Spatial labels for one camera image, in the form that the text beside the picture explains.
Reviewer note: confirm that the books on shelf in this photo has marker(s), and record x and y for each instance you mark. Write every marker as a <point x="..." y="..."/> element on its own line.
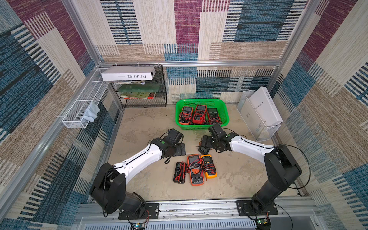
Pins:
<point x="138" y="91"/>

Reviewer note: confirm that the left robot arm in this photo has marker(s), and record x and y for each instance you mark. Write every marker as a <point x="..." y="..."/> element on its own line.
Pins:
<point x="109" y="186"/>

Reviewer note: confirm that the yellow multimeter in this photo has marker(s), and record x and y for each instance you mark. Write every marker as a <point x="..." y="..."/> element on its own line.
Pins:
<point x="208" y="167"/>

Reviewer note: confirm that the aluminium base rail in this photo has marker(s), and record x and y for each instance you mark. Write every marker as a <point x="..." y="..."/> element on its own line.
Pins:
<point x="294" y="213"/>

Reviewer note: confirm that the white folio box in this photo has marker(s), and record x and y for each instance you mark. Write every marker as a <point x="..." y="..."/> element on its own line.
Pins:
<point x="128" y="73"/>

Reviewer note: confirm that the red multimeter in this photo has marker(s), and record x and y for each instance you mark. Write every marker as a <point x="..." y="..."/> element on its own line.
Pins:
<point x="199" y="115"/>
<point x="213" y="116"/>

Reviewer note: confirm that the green plastic basket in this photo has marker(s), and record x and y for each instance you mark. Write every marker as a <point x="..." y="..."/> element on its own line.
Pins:
<point x="211" y="103"/>

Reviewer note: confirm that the black multimeter with leads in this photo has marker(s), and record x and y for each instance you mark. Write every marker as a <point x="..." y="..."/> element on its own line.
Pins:
<point x="180" y="172"/>

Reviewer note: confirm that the white box in holder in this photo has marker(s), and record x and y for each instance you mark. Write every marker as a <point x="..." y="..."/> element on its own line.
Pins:
<point x="265" y="107"/>

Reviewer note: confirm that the black wire shelf rack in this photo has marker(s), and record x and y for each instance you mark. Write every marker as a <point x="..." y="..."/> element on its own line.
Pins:
<point x="160" y="99"/>

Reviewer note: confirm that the orange multimeter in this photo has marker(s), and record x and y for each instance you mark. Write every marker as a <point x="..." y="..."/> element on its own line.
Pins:
<point x="195" y="170"/>
<point x="185" y="117"/>

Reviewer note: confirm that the clear plastic holder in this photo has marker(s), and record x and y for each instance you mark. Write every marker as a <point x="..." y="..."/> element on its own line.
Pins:
<point x="260" y="131"/>

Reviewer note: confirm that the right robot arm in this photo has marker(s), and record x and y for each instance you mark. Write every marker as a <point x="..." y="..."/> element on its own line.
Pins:
<point x="281" y="168"/>

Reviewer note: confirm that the white wire wall basket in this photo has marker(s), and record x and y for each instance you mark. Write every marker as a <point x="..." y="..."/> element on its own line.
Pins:
<point x="91" y="92"/>

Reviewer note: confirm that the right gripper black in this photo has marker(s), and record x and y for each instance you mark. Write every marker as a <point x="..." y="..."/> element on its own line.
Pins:
<point x="205" y="148"/>

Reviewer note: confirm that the light blue cloth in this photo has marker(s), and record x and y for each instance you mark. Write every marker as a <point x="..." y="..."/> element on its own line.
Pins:
<point x="90" y="114"/>

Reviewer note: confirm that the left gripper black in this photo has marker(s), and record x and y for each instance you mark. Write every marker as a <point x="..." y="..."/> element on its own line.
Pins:
<point x="179" y="152"/>

